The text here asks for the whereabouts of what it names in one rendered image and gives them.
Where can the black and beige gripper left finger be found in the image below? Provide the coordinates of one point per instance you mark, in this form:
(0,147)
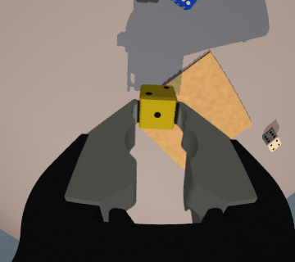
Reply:
(94,174)

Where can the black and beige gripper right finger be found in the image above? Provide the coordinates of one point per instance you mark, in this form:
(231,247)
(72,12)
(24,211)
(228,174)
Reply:
(221,173)

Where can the grey die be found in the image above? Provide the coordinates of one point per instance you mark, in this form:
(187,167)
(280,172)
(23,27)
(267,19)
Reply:
(272,140)

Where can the yellow die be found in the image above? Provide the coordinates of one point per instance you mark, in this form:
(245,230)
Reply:
(157,107)

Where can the tan mat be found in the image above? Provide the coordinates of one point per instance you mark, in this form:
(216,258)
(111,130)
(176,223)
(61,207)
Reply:
(204,87)

